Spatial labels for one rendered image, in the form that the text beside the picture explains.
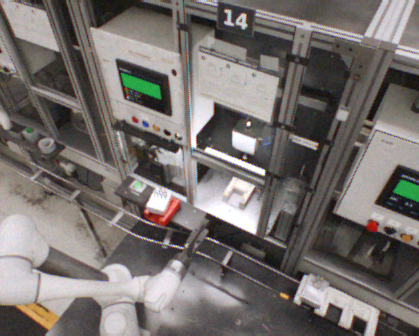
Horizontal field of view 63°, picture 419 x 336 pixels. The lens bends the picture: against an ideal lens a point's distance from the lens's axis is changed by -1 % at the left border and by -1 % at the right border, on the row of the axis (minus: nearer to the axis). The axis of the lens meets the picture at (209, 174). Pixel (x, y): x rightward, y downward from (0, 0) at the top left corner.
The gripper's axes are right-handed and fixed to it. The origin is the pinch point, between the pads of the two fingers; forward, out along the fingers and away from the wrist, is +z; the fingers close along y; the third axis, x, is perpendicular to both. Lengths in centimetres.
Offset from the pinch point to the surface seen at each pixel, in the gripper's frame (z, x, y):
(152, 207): 3.7, 32.5, -10.5
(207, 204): 25.9, 12.7, -21.4
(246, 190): 40.4, -3.7, -14.8
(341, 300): 11, -68, -25
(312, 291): 6, -54, -20
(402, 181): 18, -63, 53
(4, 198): -2, 206, -112
